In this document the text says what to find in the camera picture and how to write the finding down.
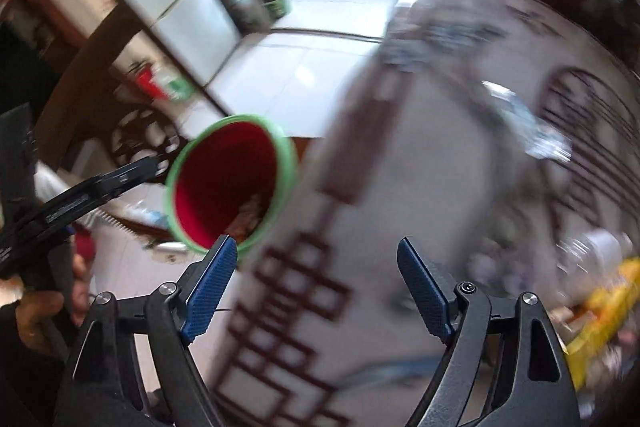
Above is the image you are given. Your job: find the clear plastic wrapper bag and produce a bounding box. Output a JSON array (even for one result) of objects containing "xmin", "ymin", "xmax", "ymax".
[{"xmin": 483, "ymin": 81, "xmax": 573, "ymax": 164}]

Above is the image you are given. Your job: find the left hand on handle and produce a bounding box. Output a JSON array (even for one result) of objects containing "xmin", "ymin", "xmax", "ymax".
[{"xmin": 15, "ymin": 254, "xmax": 91, "ymax": 358}]

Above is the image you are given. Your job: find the wooden chair left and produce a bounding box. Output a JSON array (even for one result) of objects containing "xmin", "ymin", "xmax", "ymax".
[{"xmin": 34, "ymin": 0, "xmax": 188, "ymax": 183}]

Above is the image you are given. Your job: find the yellow orange box right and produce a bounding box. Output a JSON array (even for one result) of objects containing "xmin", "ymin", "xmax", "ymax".
[{"xmin": 564, "ymin": 257, "xmax": 639, "ymax": 390}]

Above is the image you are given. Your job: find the red bucket with green rim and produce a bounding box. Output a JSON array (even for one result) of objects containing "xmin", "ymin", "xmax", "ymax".
[{"xmin": 165, "ymin": 114, "xmax": 298, "ymax": 259}]

